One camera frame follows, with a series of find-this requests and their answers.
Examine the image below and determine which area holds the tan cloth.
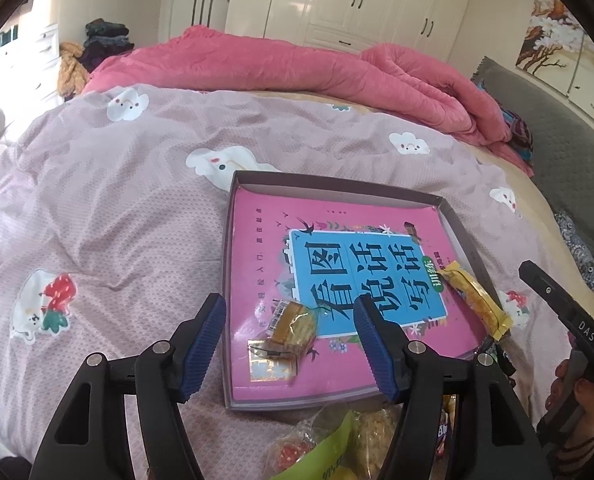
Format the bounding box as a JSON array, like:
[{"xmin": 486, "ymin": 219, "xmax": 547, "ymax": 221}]
[{"xmin": 58, "ymin": 41, "xmax": 90, "ymax": 99}]

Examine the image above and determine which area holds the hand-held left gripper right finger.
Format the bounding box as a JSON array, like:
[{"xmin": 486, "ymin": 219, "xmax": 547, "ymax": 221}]
[{"xmin": 352, "ymin": 295, "xmax": 553, "ymax": 480}]

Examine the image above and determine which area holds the colourful dark cloth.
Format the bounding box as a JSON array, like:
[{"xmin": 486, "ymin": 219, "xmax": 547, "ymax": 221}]
[{"xmin": 497, "ymin": 102, "xmax": 535, "ymax": 176}]

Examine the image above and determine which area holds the clear floss pastry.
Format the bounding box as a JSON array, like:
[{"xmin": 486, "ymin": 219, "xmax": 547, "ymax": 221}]
[{"xmin": 352, "ymin": 406, "xmax": 399, "ymax": 467}]

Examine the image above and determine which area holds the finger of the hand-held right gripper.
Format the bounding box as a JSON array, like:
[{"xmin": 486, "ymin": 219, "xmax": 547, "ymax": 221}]
[{"xmin": 518, "ymin": 260, "xmax": 594, "ymax": 387}]

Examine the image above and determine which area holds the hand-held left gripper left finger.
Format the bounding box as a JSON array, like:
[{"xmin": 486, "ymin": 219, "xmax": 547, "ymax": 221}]
[{"xmin": 29, "ymin": 292, "xmax": 228, "ymax": 480}]

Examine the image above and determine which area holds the green snack packet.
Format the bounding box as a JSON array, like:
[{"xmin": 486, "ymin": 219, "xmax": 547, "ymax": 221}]
[{"xmin": 272, "ymin": 410, "xmax": 360, "ymax": 480}]

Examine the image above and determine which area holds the person's right forearm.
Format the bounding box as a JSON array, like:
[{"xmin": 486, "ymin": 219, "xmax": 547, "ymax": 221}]
[{"xmin": 547, "ymin": 437, "xmax": 594, "ymax": 480}]

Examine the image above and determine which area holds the beige bed sheet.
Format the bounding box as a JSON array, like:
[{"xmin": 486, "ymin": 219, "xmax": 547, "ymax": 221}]
[{"xmin": 257, "ymin": 87, "xmax": 594, "ymax": 311}]

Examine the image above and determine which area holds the grey patterned pillow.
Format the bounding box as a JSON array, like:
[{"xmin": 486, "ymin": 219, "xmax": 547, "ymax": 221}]
[{"xmin": 552, "ymin": 210, "xmax": 594, "ymax": 292}]

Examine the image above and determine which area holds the pile of dark clothes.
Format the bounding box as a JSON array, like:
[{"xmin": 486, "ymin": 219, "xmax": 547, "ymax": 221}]
[{"xmin": 79, "ymin": 19, "xmax": 135, "ymax": 73}]

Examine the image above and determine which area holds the yellow snack bar packet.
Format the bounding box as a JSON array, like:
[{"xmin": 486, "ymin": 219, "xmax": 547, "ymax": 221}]
[{"xmin": 436, "ymin": 261, "xmax": 513, "ymax": 343}]

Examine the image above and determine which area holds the flower wall painting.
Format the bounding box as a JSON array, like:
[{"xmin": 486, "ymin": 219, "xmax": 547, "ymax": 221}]
[{"xmin": 514, "ymin": 0, "xmax": 594, "ymax": 117}]

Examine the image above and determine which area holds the white drawer cabinet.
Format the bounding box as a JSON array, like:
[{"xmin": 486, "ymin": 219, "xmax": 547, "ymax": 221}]
[{"xmin": 0, "ymin": 22, "xmax": 62, "ymax": 111}]

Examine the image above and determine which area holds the grey headboard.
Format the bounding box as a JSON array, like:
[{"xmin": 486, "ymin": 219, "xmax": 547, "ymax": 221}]
[{"xmin": 471, "ymin": 57, "xmax": 594, "ymax": 301}]

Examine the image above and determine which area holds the clear orange cake packet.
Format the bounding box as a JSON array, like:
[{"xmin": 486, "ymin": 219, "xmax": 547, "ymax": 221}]
[{"xmin": 247, "ymin": 300, "xmax": 319, "ymax": 386}]

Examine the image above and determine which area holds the white wardrobe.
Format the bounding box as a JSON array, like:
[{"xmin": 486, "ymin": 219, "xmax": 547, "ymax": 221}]
[{"xmin": 159, "ymin": 0, "xmax": 478, "ymax": 53}]

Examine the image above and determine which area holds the red clear wrapped snack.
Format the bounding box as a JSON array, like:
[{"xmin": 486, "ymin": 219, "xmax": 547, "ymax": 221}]
[{"xmin": 271, "ymin": 410, "xmax": 328, "ymax": 472}]

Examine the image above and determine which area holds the pink picture book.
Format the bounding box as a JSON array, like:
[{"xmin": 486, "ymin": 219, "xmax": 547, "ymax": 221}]
[{"xmin": 229, "ymin": 187, "xmax": 488, "ymax": 403}]

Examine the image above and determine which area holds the pink quilt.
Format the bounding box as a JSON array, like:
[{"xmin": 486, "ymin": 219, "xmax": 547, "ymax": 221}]
[{"xmin": 79, "ymin": 25, "xmax": 534, "ymax": 177}]

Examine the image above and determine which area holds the shallow cardboard box tray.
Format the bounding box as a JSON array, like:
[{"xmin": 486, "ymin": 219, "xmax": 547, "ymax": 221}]
[{"xmin": 224, "ymin": 170, "xmax": 515, "ymax": 411}]

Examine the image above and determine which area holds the person's right hand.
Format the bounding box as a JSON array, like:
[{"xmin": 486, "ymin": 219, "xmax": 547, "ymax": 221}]
[{"xmin": 546, "ymin": 344, "xmax": 594, "ymax": 455}]

